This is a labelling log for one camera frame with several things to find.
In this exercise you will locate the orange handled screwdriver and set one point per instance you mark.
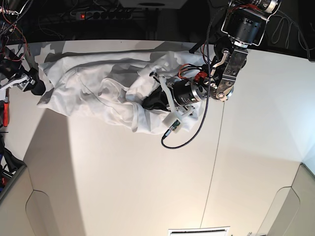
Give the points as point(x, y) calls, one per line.
point(6, 116)

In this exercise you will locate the white power strip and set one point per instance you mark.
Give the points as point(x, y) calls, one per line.
point(101, 15)

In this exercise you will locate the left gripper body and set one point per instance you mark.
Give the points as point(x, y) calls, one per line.
point(186, 94)

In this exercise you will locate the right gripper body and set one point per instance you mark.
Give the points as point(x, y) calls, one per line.
point(25, 80)

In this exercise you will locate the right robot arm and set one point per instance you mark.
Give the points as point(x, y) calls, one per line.
point(13, 50)

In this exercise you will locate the white t-shirt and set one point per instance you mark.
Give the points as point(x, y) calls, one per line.
point(111, 86)

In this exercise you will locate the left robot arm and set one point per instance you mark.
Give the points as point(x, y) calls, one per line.
point(244, 25)

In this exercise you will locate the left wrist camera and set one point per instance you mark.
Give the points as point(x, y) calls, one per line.
point(173, 125)

